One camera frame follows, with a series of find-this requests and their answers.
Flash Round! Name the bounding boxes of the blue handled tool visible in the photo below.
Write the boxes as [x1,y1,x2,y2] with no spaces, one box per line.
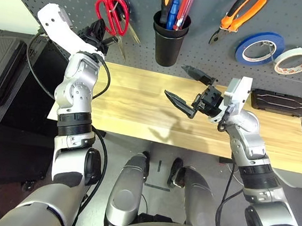
[166,0,181,30]

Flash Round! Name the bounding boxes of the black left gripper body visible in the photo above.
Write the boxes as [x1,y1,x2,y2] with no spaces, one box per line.
[76,24,111,56]

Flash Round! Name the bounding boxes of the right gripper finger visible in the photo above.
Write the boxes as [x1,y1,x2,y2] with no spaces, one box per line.
[162,90,199,120]
[179,65,219,87]

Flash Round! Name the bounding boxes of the silver left robot leg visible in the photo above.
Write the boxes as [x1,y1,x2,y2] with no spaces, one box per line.
[103,148,152,226]

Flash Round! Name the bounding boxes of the white tape roll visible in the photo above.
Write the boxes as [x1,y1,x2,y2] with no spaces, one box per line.
[273,44,302,77]

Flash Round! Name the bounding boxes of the blue tape roll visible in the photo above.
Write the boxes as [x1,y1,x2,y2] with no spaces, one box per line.
[234,29,287,69]

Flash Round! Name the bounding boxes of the black handled scissors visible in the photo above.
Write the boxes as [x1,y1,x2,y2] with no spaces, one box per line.
[111,0,145,45]

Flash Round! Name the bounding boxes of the long black floor tape strip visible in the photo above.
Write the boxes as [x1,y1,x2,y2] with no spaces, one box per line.
[143,183,171,192]

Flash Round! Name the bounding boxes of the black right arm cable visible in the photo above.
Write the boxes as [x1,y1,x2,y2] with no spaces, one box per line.
[214,162,247,226]

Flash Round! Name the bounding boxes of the silver right robot leg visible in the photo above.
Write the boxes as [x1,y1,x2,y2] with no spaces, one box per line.
[162,156,224,226]

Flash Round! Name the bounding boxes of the black tool case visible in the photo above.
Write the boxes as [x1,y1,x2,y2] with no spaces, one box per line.
[249,87,302,118]

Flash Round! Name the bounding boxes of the black wheeled cart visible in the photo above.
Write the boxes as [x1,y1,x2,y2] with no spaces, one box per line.
[0,29,74,206]

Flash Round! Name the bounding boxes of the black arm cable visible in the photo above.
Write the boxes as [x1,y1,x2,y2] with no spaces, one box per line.
[9,30,120,226]
[214,162,247,226]

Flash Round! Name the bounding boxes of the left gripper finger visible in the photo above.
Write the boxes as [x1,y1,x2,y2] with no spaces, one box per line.
[89,18,107,43]
[103,35,119,46]

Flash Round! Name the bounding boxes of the red handled scissors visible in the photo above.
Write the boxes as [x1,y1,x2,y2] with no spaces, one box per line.
[89,0,133,62]

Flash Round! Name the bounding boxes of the orange black pliers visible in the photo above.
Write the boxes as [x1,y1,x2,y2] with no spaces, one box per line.
[208,0,272,51]

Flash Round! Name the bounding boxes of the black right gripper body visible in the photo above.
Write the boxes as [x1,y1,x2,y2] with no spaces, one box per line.
[191,84,225,118]

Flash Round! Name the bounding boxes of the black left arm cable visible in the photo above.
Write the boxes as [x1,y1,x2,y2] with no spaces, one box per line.
[9,30,120,226]

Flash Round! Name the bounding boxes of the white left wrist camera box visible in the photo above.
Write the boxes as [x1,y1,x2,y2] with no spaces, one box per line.
[33,2,110,60]

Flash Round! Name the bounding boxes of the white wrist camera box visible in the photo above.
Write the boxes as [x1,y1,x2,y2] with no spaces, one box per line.
[33,2,110,60]
[208,73,254,128]

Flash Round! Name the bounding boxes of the black plastic cup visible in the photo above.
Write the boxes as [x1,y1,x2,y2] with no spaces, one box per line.
[148,10,193,69]

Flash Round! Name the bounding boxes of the silver robot leg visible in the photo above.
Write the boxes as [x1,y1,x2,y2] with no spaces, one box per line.
[162,156,224,226]
[103,148,152,226]

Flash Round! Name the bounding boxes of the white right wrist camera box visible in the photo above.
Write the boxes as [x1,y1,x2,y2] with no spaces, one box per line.
[208,73,254,128]

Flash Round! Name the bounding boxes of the black ribbed equipment case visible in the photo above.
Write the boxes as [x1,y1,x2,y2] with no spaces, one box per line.
[0,36,28,108]

